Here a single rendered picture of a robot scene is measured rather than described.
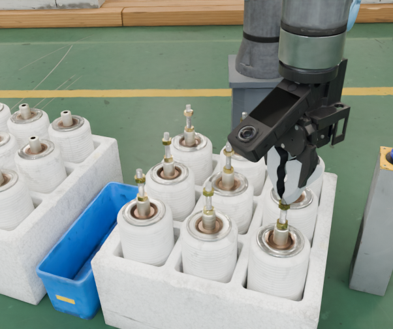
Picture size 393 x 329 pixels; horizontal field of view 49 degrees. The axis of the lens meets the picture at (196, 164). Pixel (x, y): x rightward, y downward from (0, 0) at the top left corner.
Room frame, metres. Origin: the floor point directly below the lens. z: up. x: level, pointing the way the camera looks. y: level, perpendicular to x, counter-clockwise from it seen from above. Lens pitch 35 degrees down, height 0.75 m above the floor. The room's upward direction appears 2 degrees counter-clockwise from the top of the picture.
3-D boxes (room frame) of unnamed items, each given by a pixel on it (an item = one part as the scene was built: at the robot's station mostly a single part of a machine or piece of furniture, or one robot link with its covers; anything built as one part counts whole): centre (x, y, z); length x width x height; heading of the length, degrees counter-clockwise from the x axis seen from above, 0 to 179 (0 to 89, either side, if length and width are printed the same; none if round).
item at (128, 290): (0.64, -0.06, 0.09); 0.39 x 0.39 x 0.18; 70
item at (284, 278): (0.49, -0.13, 0.16); 0.10 x 0.10 x 0.18
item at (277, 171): (0.52, -0.13, 0.38); 0.06 x 0.03 x 0.09; 123
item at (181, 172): (0.69, 0.05, 0.25); 0.08 x 0.08 x 0.01
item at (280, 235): (0.49, -0.13, 0.26); 0.02 x 0.02 x 0.03
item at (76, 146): (0.90, 0.30, 0.16); 0.10 x 0.10 x 0.18
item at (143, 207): (0.57, 0.09, 0.26); 0.02 x 0.02 x 0.03
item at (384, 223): (0.62, -0.36, 0.16); 0.07 x 0.07 x 0.31; 70
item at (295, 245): (0.49, -0.13, 0.25); 0.08 x 0.08 x 0.01
